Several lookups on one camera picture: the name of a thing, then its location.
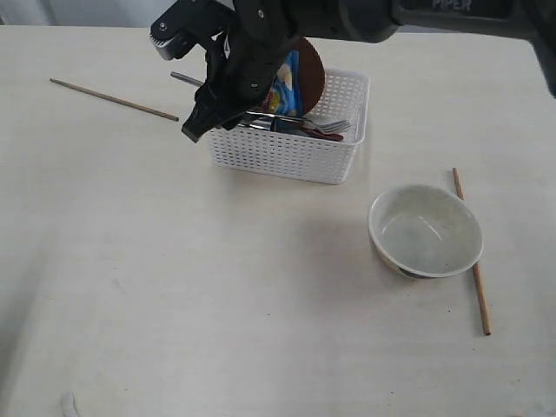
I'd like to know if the blue chips bag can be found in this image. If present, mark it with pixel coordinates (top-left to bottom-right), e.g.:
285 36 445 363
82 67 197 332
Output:
261 50 303 116

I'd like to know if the white perforated plastic basket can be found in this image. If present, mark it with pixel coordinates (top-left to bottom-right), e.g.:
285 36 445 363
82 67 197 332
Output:
206 69 370 185

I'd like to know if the brown wooden chopstick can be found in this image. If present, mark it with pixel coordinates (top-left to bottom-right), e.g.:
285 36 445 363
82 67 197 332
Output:
49 78 179 122
452 167 493 336

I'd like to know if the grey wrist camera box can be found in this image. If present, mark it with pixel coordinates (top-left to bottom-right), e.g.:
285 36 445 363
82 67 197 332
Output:
149 0 235 61

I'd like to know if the red-brown wooden spoon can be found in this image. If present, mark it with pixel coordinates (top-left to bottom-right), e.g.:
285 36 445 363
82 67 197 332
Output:
300 122 348 142

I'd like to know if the white floral ceramic bowl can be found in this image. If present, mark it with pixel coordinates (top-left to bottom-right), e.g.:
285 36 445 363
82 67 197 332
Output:
367 184 484 280

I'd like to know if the silver metal cup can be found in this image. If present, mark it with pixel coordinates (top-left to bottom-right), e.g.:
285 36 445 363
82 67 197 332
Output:
237 114 301 133

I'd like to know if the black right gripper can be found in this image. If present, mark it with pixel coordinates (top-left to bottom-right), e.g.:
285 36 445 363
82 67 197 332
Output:
182 1 297 143

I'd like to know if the silver metal fork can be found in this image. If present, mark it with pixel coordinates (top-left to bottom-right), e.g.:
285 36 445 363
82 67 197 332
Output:
238 111 351 142

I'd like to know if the brown round wooden plate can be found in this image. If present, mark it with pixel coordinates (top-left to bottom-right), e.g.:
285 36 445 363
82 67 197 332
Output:
295 37 326 115

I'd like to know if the silver metal knife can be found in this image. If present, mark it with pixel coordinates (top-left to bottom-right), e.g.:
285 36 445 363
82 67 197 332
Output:
170 71 203 87

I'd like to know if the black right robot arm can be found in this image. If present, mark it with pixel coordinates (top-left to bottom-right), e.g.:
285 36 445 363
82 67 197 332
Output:
181 1 555 142

